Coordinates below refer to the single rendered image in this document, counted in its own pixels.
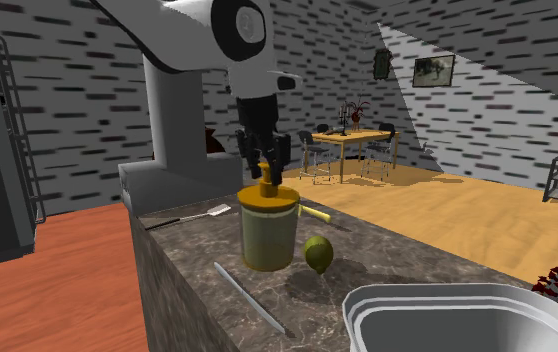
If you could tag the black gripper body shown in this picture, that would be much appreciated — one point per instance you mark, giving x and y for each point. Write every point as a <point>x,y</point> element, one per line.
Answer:
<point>257,117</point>

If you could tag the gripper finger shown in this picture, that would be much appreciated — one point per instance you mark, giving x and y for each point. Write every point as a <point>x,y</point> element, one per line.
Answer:
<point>248,148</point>
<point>279,151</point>

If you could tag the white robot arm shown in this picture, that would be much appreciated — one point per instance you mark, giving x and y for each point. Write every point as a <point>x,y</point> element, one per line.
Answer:
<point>186,29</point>

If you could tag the black metal chair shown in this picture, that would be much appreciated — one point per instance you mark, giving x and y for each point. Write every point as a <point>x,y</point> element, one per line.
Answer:
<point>381,151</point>
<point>314,151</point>

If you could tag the wooden dining table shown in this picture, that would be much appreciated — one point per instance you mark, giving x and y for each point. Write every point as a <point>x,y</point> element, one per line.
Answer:
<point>352,137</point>

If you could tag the grey robot stand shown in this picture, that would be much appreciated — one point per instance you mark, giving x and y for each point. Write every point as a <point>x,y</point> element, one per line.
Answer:
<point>181,183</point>

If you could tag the green lime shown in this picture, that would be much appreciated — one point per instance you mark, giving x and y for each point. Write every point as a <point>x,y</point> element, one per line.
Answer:
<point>318,253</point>

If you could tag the large white bowl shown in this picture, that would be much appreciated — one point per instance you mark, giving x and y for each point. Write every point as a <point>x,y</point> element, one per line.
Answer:
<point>454,322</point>

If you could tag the small dark framed wall picture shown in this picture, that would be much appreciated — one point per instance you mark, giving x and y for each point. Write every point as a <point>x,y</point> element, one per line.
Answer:
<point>382,64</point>

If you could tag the wide framed wall picture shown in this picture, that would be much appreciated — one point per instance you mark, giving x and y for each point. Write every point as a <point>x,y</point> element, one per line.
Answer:
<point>433,71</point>

